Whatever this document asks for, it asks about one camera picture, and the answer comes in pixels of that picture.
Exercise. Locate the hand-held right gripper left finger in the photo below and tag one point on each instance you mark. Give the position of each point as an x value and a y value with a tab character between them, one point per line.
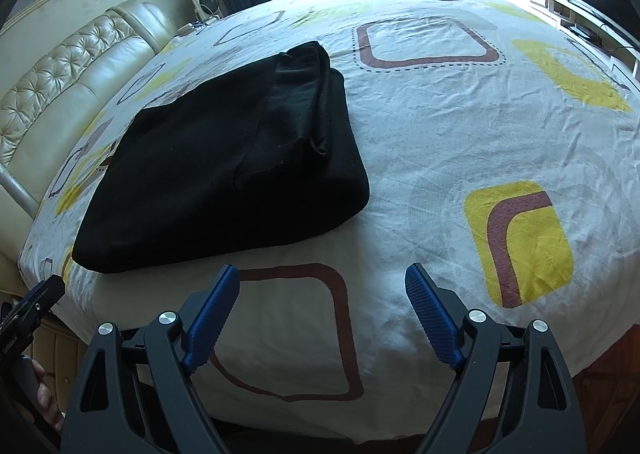
210	319

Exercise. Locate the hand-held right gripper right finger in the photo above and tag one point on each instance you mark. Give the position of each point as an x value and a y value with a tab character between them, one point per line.
431	319

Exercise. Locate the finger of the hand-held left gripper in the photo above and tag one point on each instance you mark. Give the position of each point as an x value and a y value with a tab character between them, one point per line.
47	291

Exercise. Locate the black pants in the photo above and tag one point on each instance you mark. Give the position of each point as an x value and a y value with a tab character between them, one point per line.
225	173

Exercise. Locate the person's left hand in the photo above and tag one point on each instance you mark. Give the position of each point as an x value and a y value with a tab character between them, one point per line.
50	399

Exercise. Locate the white patterned bed sheet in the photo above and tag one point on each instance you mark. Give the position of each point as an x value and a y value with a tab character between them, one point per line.
425	133

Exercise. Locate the cream leather headboard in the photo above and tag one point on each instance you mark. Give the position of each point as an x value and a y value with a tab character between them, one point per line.
65	83

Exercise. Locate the small white fan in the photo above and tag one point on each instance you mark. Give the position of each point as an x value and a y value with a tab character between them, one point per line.
206	1

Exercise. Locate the white television cabinet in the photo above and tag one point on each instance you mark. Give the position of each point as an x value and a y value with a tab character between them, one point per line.
575	13

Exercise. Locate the cream leather bed frame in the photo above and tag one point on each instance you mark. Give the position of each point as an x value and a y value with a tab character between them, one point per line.
50	349

